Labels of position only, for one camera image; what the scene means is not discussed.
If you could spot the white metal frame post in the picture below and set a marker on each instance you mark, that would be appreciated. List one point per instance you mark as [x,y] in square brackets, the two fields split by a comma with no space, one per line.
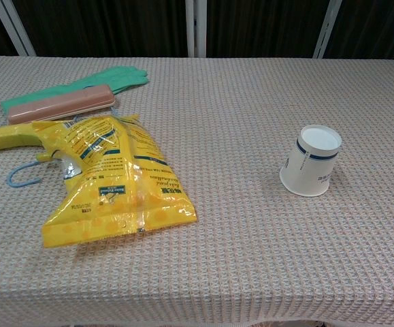
[326,30]
[196,27]
[14,27]

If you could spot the yellow banana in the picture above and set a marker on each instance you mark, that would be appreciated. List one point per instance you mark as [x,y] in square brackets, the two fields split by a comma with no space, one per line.
[2,136]

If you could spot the yellow snack bag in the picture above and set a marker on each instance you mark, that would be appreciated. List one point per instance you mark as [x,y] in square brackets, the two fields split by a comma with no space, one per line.
[122,190]

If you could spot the white paper cup blue stripe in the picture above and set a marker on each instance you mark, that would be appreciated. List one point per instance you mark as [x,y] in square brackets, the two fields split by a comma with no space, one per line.
[307,170]

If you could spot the pink plastic oblong case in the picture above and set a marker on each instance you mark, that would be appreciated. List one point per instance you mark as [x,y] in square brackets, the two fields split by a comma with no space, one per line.
[60,104]

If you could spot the green rubber glove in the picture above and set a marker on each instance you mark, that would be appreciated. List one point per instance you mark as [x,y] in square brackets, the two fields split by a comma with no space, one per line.
[115,80]

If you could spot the beige waffle-weave tablecloth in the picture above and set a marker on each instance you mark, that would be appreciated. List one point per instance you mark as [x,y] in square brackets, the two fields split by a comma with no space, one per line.
[237,238]

